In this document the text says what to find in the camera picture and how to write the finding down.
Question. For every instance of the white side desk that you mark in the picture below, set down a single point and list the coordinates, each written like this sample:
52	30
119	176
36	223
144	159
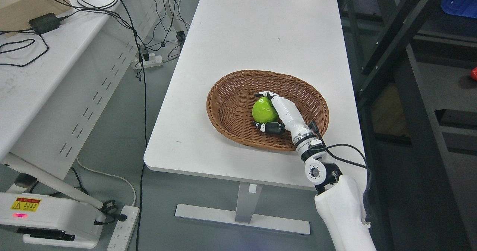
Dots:
49	107

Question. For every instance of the black metal shelf rack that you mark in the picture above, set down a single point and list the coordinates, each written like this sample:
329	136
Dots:
423	189

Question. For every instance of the green apple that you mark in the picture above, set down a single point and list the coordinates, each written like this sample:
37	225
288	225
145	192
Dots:
263	111

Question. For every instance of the red toy on shelf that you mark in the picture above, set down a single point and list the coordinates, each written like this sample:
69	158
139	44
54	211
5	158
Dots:
473	74

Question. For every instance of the cardboard box behind shelf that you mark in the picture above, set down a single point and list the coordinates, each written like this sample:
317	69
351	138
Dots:
387	113

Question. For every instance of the brown wicker basket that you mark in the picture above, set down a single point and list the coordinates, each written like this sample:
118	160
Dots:
230	101

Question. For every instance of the white power strip near machine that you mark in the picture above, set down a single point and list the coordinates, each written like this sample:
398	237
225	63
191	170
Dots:
123	231

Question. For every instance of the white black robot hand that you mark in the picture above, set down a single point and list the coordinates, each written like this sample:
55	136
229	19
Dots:
289	115

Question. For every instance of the white floor machine base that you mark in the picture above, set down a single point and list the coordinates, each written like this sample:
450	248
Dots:
46	220

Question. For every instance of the black power adapter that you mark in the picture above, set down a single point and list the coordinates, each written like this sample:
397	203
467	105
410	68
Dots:
45	23

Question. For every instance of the white pedestal table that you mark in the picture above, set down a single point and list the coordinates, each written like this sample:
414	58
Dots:
234	50

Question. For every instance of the blue plastic bin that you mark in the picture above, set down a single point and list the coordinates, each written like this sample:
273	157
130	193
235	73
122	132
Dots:
465	8

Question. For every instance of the white power strip far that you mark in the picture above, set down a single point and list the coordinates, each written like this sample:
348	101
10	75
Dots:
151	62

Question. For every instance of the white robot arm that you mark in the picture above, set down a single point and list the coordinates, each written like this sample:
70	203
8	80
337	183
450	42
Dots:
339	201

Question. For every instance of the beige wooden block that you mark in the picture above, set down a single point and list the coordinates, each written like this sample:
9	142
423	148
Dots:
15	14

